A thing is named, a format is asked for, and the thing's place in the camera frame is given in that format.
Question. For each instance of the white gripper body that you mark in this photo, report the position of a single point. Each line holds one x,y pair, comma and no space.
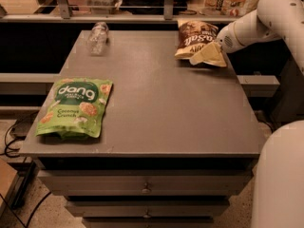
228,39

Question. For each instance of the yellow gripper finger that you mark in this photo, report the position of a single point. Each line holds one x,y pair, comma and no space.
210,54

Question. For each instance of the brown sea salt chip bag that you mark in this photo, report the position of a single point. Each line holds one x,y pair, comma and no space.
193,36

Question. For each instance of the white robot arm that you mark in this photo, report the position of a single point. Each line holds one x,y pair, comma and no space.
278,200

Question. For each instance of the black bag behind glass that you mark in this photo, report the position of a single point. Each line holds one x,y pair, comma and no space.
153,7

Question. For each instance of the green dang rice chip bag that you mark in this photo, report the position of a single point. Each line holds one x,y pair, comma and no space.
76,108

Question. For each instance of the grey side shelf right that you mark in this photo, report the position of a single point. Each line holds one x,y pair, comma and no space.
259,85

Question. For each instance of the grey side shelf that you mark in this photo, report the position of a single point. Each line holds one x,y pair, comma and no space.
26,83
259,85

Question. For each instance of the grey drawer cabinet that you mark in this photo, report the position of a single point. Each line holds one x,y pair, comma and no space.
162,115

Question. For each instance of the clear plastic water bottle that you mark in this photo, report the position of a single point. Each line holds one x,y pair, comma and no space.
97,39

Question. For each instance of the bottom drawer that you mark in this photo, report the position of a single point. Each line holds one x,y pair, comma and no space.
148,222

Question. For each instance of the top drawer with knob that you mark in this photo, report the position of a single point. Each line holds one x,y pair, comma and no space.
150,183

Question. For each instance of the drawer with knob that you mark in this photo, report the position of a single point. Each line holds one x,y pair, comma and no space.
150,183
147,209

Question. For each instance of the middle drawer with knob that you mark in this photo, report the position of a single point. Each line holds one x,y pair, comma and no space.
147,209

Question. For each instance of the grey side shelf left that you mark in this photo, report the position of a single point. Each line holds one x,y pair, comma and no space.
26,83

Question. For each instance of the metal railing frame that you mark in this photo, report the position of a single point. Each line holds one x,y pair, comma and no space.
76,11

